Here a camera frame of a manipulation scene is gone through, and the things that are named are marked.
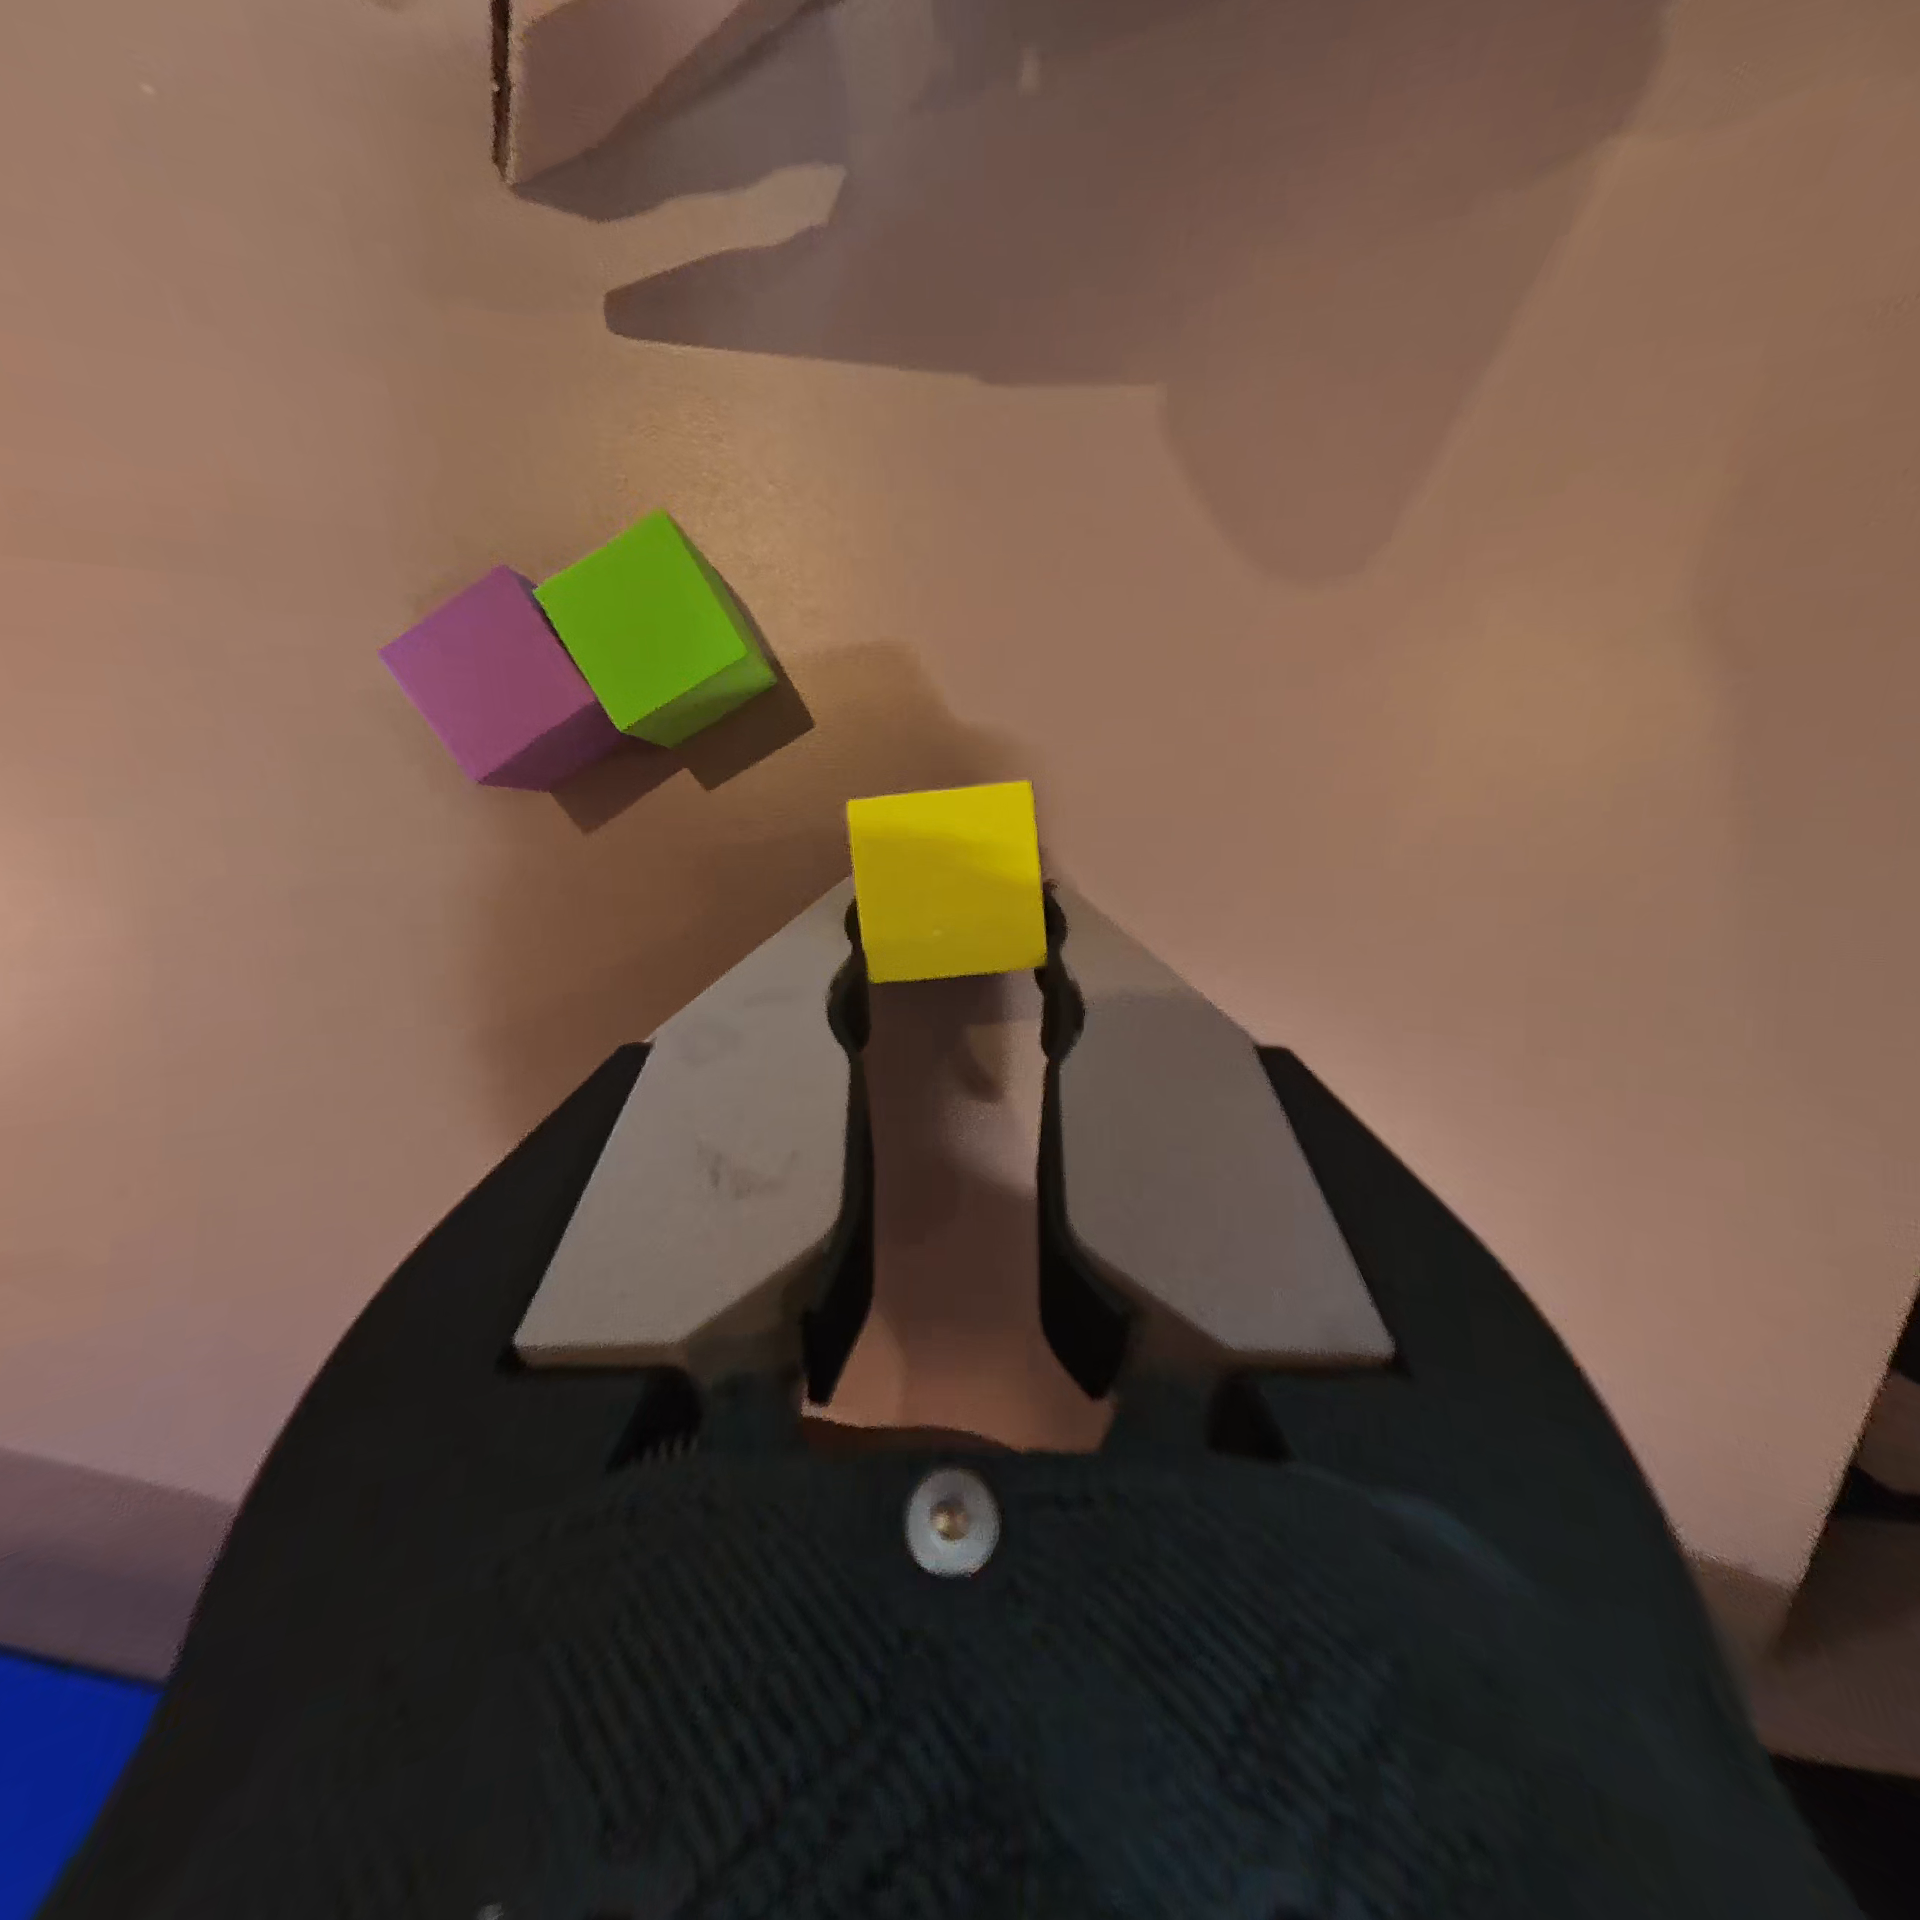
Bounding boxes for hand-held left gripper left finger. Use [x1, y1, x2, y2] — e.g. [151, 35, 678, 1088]
[513, 875, 881, 1409]

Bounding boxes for yellow foam cube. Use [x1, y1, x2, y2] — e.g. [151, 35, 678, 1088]
[845, 780, 1051, 985]

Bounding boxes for blue plastic bin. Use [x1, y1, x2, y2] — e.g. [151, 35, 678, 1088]
[0, 1643, 164, 1920]

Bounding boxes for purple foam cube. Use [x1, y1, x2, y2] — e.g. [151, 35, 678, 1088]
[378, 564, 625, 790]

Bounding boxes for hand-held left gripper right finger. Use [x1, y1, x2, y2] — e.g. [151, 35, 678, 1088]
[1032, 881, 1398, 1399]

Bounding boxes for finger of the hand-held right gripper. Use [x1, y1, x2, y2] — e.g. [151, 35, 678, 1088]
[492, 0, 821, 190]

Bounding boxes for green foam cube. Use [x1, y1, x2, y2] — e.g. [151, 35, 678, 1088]
[532, 510, 781, 749]

